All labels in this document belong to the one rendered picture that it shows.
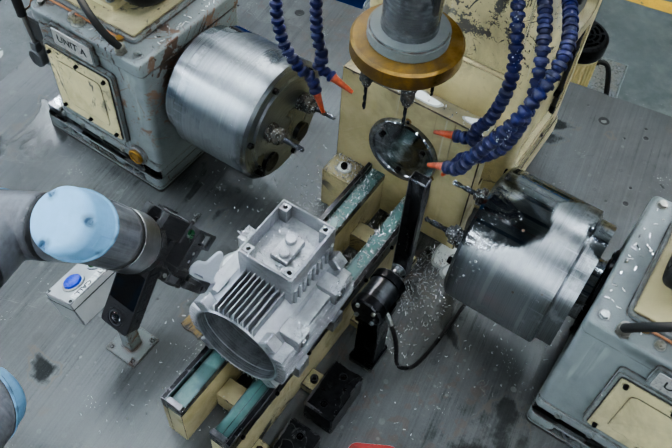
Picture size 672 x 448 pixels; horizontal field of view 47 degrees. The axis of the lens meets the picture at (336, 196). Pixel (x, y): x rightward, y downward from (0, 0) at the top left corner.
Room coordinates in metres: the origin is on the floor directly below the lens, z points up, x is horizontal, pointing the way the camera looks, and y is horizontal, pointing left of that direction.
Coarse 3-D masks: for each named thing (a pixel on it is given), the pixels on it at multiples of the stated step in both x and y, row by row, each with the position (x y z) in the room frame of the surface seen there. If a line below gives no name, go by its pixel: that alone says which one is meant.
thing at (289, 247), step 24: (288, 216) 0.72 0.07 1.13; (312, 216) 0.71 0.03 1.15; (264, 240) 0.68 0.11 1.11; (288, 240) 0.67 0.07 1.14; (312, 240) 0.69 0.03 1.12; (240, 264) 0.64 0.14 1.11; (264, 264) 0.62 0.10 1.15; (288, 264) 0.64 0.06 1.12; (312, 264) 0.64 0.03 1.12; (288, 288) 0.59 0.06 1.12
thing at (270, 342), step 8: (336, 256) 0.68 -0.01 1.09; (336, 264) 0.67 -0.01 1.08; (344, 264) 0.67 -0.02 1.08; (200, 296) 0.59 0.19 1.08; (208, 296) 0.59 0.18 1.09; (200, 304) 0.58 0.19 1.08; (208, 304) 0.58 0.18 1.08; (264, 336) 0.53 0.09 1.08; (272, 336) 0.53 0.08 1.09; (208, 344) 0.57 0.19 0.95; (264, 344) 0.52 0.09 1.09; (272, 344) 0.52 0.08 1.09; (280, 344) 0.52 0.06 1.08; (272, 352) 0.51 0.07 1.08; (272, 384) 0.51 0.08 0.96
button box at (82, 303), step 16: (80, 272) 0.63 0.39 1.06; (96, 272) 0.62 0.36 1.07; (112, 272) 0.63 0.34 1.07; (64, 288) 0.59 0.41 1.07; (80, 288) 0.59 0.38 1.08; (96, 288) 0.60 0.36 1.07; (64, 304) 0.57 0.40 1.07; (80, 304) 0.57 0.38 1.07; (96, 304) 0.58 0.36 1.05; (80, 320) 0.55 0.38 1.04
